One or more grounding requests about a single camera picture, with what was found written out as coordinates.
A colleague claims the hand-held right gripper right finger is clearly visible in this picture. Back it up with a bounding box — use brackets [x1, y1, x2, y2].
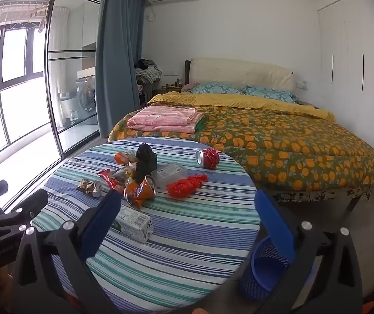
[203, 190, 364, 314]

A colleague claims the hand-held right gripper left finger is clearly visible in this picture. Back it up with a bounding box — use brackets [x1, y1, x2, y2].
[12, 190, 122, 314]

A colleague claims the white green milk carton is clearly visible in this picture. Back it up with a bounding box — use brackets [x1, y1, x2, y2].
[113, 205, 155, 244]

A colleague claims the red snack packet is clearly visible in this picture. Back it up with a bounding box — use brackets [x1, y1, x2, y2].
[97, 168, 125, 192]

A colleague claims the crushed orange can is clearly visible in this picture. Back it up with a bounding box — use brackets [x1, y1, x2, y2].
[123, 175, 157, 211]

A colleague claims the blue mesh wastebasket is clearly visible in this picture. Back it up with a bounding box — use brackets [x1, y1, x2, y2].
[238, 235, 290, 301]

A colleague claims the white yellow oatmeal packet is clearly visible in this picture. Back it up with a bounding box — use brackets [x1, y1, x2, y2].
[113, 164, 138, 185]

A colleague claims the dark green snack packet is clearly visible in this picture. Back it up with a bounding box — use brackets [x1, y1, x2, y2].
[136, 155, 158, 184]

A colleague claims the black foam net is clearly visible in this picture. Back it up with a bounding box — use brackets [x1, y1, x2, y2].
[135, 143, 155, 161]

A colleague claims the clear plastic box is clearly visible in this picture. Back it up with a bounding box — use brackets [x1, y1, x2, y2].
[151, 162, 188, 191]

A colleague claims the red plastic bag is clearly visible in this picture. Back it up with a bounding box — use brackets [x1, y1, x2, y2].
[167, 174, 208, 199]

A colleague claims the crushed red can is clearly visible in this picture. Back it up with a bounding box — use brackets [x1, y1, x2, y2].
[196, 148, 221, 170]

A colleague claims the floral bed skirt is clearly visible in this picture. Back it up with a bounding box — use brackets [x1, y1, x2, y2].
[270, 185, 372, 203]

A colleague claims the blue green striped tablecloth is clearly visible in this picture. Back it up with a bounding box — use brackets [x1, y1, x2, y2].
[31, 138, 261, 314]

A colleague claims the grey washing machine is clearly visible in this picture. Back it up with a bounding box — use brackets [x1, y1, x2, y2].
[76, 75, 96, 113]

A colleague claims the pink folded blanket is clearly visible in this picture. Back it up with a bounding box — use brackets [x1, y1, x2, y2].
[127, 105, 205, 134]

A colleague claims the black framed glass door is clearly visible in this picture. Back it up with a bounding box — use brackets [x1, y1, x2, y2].
[45, 0, 104, 158]

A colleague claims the yellow blanket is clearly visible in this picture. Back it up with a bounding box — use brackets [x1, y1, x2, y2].
[148, 92, 336, 120]

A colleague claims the teal floral pillow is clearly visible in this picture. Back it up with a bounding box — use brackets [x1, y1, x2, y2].
[244, 86, 295, 103]
[190, 82, 246, 95]

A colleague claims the wooden nightstand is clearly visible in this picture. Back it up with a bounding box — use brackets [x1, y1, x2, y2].
[152, 87, 184, 97]

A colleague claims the cream padded headboard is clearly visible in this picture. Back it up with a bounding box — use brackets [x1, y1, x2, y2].
[189, 58, 295, 92]

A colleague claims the pile of clothes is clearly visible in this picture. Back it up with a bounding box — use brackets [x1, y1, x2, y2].
[134, 58, 163, 84]

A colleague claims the blue grey curtain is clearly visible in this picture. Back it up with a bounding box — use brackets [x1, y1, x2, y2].
[94, 0, 148, 138]

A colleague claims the ceiling clothes drying rack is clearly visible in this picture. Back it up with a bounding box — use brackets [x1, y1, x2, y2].
[0, 0, 48, 36]

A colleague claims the white wardrobe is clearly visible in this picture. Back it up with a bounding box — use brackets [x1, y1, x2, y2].
[317, 0, 374, 177]

